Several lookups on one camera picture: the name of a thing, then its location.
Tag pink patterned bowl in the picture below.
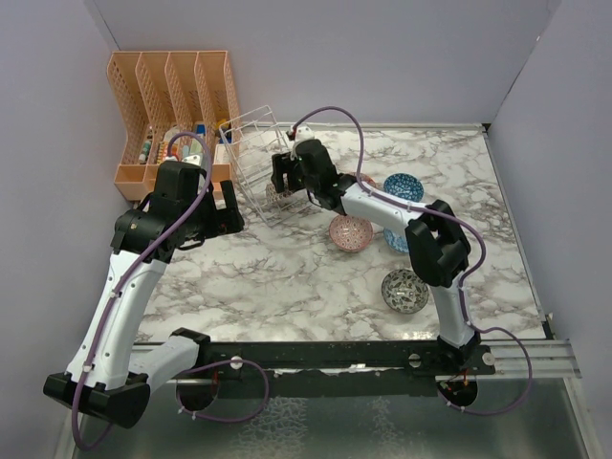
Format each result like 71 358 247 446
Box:
328 215 374 252

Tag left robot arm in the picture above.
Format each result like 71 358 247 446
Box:
43 162 244 428

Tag grey leaf patterned bowl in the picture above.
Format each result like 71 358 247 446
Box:
381 269 429 315

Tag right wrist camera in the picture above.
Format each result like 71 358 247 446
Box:
286 125 315 159

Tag black mounting rail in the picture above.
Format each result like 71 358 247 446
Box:
196 340 494 398

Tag brown patterned bowl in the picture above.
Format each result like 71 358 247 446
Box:
265 184 295 207

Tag blue floral bowl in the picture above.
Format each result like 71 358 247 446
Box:
383 229 409 253

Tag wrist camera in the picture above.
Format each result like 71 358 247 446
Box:
164 153 204 170
286 125 315 159

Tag blue triangle patterned bowl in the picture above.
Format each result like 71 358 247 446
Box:
383 173 425 208

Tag white wire dish rack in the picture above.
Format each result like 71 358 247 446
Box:
219 105 310 227

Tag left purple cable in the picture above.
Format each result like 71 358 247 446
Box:
70 132 270 451

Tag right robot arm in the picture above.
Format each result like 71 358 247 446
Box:
271 139 480 374

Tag orange plastic desk organizer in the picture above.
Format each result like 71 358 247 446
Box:
107 51 240 202

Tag red patterned bowl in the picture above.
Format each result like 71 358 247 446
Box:
348 172 378 188

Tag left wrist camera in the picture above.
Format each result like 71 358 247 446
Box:
164 153 204 170

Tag small bottles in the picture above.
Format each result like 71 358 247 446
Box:
138 134 153 164

